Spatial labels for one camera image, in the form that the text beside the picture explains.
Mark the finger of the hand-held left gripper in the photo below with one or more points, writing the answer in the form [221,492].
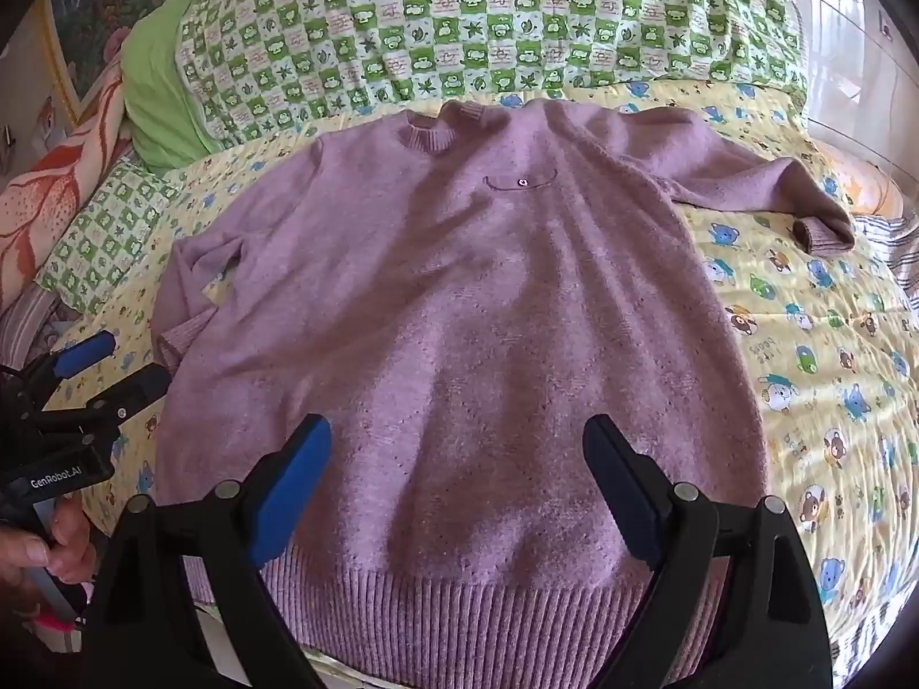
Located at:
[140,389]
[82,355]

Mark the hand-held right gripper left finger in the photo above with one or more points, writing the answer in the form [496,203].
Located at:
[291,492]

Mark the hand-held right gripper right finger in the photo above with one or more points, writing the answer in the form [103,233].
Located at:
[632,509]

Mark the pink knitted sweater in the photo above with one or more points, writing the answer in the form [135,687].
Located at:
[459,301]

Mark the person's left hand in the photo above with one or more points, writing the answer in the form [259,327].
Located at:
[68,538]

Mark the green checked pillow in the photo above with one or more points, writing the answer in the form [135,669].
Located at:
[108,230]

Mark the orange floral cloth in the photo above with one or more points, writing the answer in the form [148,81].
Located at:
[57,179]

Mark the yellow bear print bed sheet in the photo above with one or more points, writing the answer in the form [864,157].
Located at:
[790,316]

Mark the plain green cloth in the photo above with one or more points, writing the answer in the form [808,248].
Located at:
[158,93]

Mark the orange yellow pillow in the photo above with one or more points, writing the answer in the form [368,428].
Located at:
[865,183]

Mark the green checked quilt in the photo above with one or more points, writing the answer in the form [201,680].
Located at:
[502,29]

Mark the white glossy wardrobe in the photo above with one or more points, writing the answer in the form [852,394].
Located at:
[847,50]

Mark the framed wall painting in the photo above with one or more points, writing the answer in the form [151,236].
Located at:
[79,21]

